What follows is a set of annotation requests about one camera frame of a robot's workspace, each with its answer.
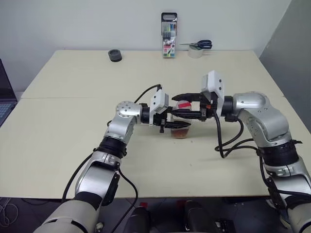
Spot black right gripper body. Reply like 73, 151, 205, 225
200, 91, 218, 122

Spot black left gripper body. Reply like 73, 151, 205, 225
153, 108, 171, 133

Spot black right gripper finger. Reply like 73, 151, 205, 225
171, 93, 203, 102
173, 109, 204, 121

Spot clear plastic drink bottle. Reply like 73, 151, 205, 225
169, 100, 194, 139

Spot white tape roll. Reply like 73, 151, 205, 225
187, 45, 204, 59

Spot marker pen set box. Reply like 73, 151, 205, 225
160, 12, 177, 59

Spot black round lid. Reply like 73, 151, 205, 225
108, 49, 123, 62

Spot dark rounded shape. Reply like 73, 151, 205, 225
183, 200, 214, 233
127, 206, 151, 233

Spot dark laptop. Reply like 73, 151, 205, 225
0, 58, 19, 128

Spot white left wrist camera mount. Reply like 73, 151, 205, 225
148, 89, 170, 126

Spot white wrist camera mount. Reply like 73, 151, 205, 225
200, 70, 226, 117
148, 89, 170, 126

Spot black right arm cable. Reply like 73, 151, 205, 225
213, 112, 275, 209

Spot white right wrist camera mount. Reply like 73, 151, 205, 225
200, 70, 226, 117

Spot blue-handled scissors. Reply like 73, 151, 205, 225
179, 39, 213, 50

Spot white cords on floor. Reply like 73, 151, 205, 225
0, 198, 19, 226

